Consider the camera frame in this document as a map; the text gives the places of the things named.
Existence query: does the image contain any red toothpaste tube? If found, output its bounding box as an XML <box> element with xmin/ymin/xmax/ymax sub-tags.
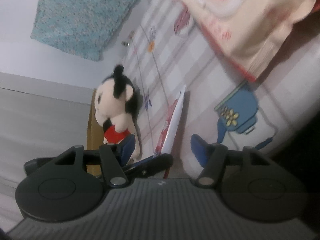
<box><xmin>152</xmin><ymin>84</ymin><xmax>187</xmax><ymax>159</ymax></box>

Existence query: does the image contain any black haired plush doll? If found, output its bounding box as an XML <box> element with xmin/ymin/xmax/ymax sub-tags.
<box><xmin>94</xmin><ymin>64</ymin><xmax>140</xmax><ymax>161</ymax></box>

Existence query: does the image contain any brown cardboard box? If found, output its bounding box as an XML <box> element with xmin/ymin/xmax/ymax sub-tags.
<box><xmin>86</xmin><ymin>89</ymin><xmax>104</xmax><ymax>177</ymax></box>

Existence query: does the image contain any white curtain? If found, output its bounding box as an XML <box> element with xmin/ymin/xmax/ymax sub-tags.
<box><xmin>1</xmin><ymin>73</ymin><xmax>93</xmax><ymax>231</ymax></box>

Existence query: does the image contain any plaid bed sheet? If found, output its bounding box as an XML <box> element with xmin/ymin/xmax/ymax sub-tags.
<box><xmin>123</xmin><ymin>0</ymin><xmax>319</xmax><ymax>178</ymax></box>

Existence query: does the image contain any beige tissue package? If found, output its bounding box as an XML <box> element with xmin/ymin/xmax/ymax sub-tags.
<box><xmin>181</xmin><ymin>0</ymin><xmax>319</xmax><ymax>81</ymax></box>

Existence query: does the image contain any teal floral wall cloth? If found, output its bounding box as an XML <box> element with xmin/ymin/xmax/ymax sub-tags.
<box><xmin>30</xmin><ymin>0</ymin><xmax>138</xmax><ymax>61</ymax></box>

